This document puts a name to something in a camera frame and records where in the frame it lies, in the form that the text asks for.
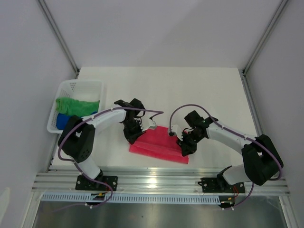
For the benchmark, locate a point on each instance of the white slotted cable duct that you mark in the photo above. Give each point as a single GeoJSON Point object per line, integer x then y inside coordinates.
{"type": "Point", "coordinates": [132, 198]}

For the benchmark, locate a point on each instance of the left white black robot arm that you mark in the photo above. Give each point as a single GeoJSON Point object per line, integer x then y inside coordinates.
{"type": "Point", "coordinates": [77, 139]}

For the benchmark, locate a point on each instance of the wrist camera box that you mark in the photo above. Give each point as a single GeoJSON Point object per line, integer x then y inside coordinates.
{"type": "Point", "coordinates": [175, 130]}
{"type": "Point", "coordinates": [147, 123]}

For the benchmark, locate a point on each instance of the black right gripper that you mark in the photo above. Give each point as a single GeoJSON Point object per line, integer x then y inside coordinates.
{"type": "Point", "coordinates": [186, 148]}

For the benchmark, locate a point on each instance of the right aluminium frame post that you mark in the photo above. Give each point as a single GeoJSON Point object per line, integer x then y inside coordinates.
{"type": "Point", "coordinates": [271, 25]}

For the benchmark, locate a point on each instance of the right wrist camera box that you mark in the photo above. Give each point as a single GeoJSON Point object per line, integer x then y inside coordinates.
{"type": "Point", "coordinates": [175, 130]}

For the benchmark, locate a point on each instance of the green microfiber towel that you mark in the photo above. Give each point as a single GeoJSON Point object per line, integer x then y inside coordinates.
{"type": "Point", "coordinates": [70, 106]}

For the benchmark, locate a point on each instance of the blue microfiber towel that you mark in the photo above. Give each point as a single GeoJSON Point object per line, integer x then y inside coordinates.
{"type": "Point", "coordinates": [62, 120]}

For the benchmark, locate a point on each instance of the aluminium frame post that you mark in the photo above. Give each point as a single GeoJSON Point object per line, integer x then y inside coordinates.
{"type": "Point", "coordinates": [50, 19]}
{"type": "Point", "coordinates": [271, 25]}

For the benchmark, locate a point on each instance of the pink microfiber towel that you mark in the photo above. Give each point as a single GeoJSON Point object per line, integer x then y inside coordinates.
{"type": "Point", "coordinates": [158, 144]}

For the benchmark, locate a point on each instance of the white plastic basket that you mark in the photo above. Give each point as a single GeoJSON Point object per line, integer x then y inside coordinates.
{"type": "Point", "coordinates": [83, 90]}

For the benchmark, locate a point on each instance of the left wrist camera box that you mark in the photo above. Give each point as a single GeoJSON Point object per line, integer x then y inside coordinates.
{"type": "Point", "coordinates": [147, 123]}

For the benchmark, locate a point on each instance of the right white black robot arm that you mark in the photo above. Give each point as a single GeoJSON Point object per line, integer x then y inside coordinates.
{"type": "Point", "coordinates": [261, 160]}

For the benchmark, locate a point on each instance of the aluminium extrusion rail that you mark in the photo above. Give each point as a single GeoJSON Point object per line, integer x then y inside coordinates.
{"type": "Point", "coordinates": [180, 181]}

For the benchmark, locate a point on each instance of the left aluminium frame post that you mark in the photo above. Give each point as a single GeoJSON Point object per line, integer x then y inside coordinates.
{"type": "Point", "coordinates": [50, 19]}

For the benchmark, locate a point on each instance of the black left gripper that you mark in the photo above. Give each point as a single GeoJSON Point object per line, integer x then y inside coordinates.
{"type": "Point", "coordinates": [132, 137]}

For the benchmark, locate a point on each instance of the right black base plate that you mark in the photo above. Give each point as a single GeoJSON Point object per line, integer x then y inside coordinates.
{"type": "Point", "coordinates": [218, 185]}

